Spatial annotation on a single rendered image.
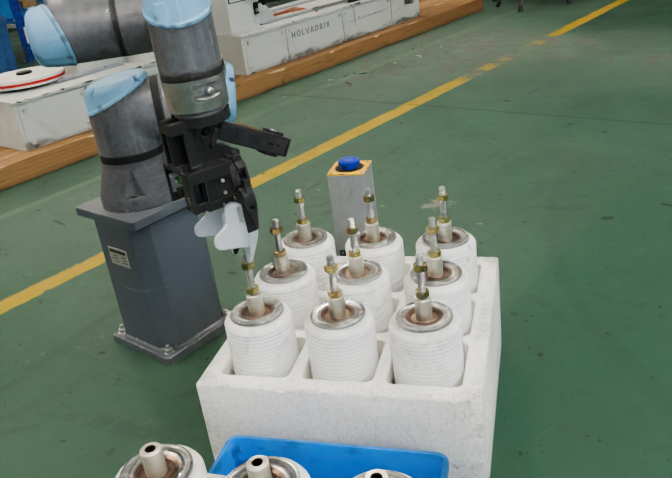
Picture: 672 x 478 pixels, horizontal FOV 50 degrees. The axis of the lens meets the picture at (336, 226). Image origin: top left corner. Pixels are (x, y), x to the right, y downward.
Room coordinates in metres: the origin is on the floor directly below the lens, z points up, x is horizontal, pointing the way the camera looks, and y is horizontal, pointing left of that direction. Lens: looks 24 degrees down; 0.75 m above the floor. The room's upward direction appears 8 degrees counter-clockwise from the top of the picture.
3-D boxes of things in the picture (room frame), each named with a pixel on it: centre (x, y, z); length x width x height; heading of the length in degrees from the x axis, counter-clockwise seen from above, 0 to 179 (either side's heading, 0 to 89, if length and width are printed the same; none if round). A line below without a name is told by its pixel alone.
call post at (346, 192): (1.25, -0.04, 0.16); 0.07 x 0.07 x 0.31; 72
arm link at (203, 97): (0.86, 0.14, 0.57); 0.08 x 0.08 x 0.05
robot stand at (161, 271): (1.29, 0.36, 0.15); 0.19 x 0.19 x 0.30; 48
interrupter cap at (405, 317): (0.81, -0.10, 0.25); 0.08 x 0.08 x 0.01
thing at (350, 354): (0.84, 0.01, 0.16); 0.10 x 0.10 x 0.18
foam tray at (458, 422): (0.95, -0.02, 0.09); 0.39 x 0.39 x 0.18; 72
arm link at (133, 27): (0.96, 0.18, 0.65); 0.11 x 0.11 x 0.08; 10
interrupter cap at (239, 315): (0.88, 0.13, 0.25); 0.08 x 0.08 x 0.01
